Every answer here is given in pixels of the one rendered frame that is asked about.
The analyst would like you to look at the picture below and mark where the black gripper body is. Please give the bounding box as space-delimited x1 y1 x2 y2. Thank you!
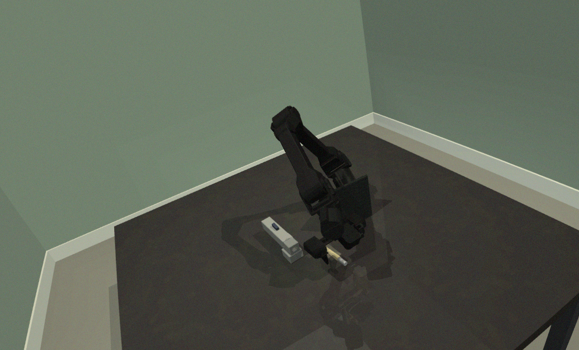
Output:
303 212 366 259

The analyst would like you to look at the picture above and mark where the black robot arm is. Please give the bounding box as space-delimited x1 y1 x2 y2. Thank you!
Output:
270 106 365 250

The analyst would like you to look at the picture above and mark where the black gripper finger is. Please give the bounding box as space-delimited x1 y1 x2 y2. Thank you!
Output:
320 252 329 264

